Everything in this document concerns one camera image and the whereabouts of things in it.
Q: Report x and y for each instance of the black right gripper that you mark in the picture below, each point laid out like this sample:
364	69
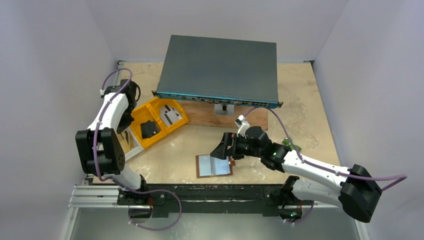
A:
230	146

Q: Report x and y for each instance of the brown leather card holder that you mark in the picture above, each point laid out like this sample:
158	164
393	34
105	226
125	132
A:
208	167

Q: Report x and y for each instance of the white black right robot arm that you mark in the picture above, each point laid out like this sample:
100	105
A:
349	188

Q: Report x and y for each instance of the white cards in bin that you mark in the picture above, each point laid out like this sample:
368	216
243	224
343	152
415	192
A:
169	115

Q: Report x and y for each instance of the black card in bin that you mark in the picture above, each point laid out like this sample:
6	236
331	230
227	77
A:
148	129

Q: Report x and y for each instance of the green toy figure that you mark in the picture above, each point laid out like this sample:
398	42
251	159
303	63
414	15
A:
286	142

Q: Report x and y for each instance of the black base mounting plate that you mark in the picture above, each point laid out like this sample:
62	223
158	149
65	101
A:
269	200

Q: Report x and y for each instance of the brown wooden board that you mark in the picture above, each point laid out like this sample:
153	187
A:
207	114

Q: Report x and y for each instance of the yellow plastic bin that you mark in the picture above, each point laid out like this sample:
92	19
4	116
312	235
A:
151	111

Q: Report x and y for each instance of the white plastic bin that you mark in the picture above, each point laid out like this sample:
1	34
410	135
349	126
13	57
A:
136	148

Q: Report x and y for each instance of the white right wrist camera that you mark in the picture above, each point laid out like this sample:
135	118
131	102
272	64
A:
242	124

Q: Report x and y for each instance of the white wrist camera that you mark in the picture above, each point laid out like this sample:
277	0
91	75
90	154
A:
108	90
242	124

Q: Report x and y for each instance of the grey metal camera stand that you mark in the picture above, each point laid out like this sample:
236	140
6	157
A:
221	109

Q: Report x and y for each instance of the grey blue network switch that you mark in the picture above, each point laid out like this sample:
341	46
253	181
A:
220	71

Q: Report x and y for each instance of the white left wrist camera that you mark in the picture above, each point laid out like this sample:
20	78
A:
108	90

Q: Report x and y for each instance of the aluminium frame rail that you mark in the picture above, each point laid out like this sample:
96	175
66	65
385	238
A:
107	109

